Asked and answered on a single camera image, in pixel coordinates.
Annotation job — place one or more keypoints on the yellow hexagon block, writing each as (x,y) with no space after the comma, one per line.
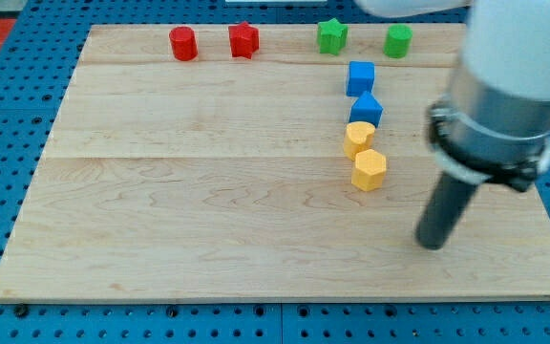
(369,170)

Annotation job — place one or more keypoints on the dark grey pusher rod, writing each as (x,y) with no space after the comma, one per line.
(447,204)

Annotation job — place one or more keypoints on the wooden board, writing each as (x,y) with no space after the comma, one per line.
(224,180)

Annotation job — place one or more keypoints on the blue cube block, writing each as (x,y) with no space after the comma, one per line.
(360,78)

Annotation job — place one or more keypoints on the red star block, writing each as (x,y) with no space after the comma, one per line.
(244,40)

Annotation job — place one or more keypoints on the red cylinder block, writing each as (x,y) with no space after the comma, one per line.
(183,43)

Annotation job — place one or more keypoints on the green cylinder block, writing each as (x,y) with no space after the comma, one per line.
(398,41)

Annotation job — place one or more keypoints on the yellow heart block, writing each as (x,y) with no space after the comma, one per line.
(358,138)

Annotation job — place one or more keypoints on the green star block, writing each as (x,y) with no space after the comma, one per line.
(331,36)

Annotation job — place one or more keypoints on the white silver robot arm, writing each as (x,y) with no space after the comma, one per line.
(492,124)

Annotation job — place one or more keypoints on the blue pentagon block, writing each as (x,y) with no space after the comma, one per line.
(366,108)

